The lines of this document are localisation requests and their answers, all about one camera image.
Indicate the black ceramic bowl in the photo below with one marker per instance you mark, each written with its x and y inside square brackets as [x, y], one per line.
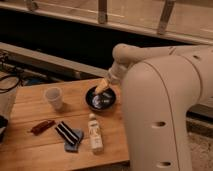
[100, 101]

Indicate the white drink bottle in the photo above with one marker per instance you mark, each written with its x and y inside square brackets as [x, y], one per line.
[95, 134]

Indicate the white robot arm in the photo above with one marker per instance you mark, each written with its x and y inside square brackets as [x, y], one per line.
[158, 86]

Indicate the white plastic cup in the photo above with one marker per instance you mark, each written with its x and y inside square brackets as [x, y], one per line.
[54, 97]

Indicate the blue cloth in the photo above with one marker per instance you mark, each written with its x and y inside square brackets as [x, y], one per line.
[74, 148]

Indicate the brown snack bar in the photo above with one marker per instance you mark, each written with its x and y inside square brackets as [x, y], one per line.
[41, 127]

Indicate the black object at left edge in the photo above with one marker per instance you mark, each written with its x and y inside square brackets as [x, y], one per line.
[3, 125]

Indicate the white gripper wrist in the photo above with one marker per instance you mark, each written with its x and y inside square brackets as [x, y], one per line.
[114, 76]

